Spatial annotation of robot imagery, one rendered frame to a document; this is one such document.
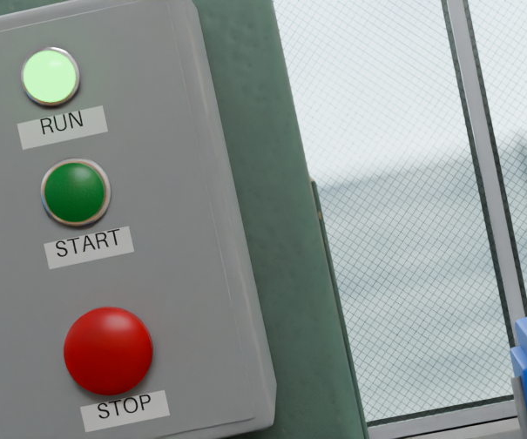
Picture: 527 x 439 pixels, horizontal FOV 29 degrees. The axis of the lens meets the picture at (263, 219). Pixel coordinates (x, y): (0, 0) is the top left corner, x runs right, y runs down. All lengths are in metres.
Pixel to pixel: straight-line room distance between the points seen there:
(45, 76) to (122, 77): 0.03
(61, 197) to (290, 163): 0.10
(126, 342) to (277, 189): 0.10
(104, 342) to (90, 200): 0.05
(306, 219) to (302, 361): 0.06
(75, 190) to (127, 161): 0.02
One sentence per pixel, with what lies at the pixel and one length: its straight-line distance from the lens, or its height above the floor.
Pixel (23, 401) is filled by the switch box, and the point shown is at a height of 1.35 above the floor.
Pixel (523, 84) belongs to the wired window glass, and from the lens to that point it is 1.93.
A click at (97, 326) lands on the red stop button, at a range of 0.35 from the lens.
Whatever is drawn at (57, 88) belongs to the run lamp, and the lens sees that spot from 0.36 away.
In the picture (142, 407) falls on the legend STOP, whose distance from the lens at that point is 0.37.
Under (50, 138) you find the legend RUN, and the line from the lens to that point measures 0.36.
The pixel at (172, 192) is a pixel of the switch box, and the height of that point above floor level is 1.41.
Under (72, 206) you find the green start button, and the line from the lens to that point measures 0.35.
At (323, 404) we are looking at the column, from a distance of 0.43.
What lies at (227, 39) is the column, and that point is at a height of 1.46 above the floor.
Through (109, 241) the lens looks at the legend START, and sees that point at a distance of 0.36.
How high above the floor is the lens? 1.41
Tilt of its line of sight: 3 degrees down
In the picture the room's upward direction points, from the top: 12 degrees counter-clockwise
